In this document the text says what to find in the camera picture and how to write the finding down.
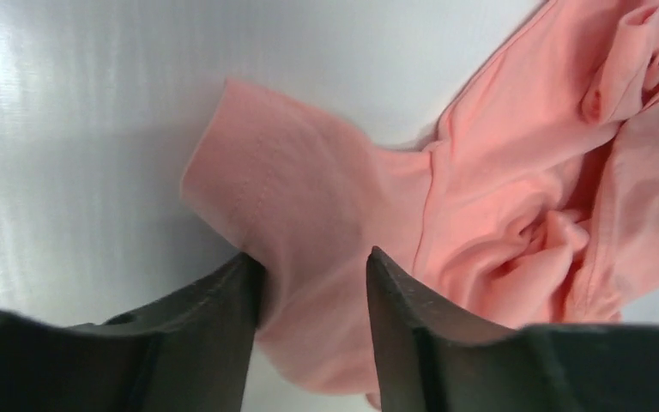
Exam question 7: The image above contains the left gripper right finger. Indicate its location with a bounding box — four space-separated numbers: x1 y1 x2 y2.
366 247 659 412

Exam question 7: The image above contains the pink t shirt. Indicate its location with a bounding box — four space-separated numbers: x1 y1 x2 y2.
181 1 659 404

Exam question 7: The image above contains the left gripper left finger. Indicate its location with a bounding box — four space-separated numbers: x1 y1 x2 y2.
0 253 264 411

